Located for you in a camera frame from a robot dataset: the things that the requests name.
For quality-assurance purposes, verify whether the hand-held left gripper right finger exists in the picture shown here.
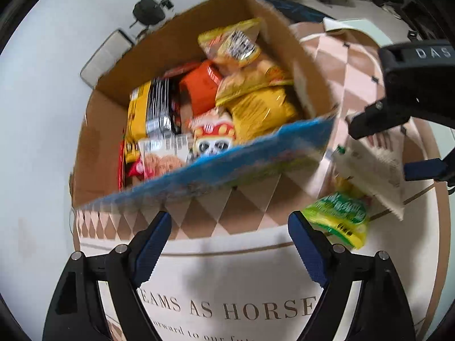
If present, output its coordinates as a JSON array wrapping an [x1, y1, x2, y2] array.
[[287, 211, 416, 341]]

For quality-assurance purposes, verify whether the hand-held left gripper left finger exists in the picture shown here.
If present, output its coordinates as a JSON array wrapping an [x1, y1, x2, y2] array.
[[43, 211, 173, 341]]

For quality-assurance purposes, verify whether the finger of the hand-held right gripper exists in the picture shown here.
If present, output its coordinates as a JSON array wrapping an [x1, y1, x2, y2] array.
[[349, 99, 413, 140], [403, 149, 455, 195]]

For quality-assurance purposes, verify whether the white snack packet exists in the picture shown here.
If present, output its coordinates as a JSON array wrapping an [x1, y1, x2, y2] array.
[[332, 128, 406, 221]]

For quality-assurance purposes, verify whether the cardboard box with blue side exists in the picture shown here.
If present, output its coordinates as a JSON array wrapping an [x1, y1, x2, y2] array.
[[69, 0, 338, 217]]

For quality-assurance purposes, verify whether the green yellow snack packet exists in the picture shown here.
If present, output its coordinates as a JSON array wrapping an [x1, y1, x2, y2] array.
[[302, 181, 372, 251]]

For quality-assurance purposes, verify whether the white board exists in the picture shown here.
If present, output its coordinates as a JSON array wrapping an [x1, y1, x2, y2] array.
[[323, 17, 392, 48]]

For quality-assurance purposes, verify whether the round checkered mat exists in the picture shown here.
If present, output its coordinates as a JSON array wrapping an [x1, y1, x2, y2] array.
[[73, 21, 452, 341]]

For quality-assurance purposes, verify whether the large yellow snack packet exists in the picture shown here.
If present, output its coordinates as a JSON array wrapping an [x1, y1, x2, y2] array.
[[226, 87, 300, 145]]

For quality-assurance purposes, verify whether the yellow red snack packet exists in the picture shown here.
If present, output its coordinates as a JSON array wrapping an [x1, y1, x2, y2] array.
[[215, 59, 294, 105]]

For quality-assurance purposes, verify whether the yellow black snack packet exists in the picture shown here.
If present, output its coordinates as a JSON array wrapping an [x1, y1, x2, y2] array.
[[124, 78, 182, 162]]

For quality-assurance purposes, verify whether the blue floor mat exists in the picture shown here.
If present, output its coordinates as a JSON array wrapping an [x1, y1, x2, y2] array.
[[261, 0, 324, 22]]

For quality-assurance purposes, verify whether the yellow packet with black label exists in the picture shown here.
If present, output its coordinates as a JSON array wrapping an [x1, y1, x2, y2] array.
[[197, 18, 264, 68]]

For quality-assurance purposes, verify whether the plain orange snack packet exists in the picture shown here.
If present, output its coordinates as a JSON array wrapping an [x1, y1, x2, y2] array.
[[178, 60, 224, 114]]

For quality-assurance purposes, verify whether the grey folding tray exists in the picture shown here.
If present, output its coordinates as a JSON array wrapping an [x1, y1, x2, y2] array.
[[80, 28, 135, 89]]

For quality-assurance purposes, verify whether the black chair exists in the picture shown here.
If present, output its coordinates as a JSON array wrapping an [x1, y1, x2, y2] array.
[[130, 0, 167, 29]]

